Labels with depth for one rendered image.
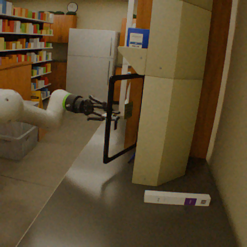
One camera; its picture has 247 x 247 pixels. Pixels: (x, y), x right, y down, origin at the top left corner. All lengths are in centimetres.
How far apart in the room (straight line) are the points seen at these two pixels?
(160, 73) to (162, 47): 10
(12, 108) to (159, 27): 60
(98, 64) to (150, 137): 506
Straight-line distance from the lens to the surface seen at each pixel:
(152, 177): 109
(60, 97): 130
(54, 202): 97
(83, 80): 614
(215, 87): 137
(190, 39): 101
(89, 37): 605
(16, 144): 320
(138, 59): 95
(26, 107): 117
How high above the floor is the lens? 152
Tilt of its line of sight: 18 degrees down
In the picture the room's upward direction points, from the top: 6 degrees clockwise
